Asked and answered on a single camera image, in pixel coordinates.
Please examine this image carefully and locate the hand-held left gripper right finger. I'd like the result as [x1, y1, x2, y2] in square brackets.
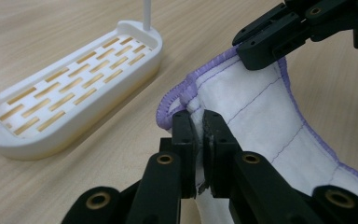
[201, 108, 243, 199]

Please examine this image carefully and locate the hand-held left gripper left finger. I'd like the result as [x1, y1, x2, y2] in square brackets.
[171, 109, 199, 200]

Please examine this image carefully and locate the white slotted rack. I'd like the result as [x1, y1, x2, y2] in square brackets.
[0, 0, 164, 161]

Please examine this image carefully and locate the white cloth with purple edging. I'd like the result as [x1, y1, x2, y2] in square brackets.
[156, 46, 358, 224]

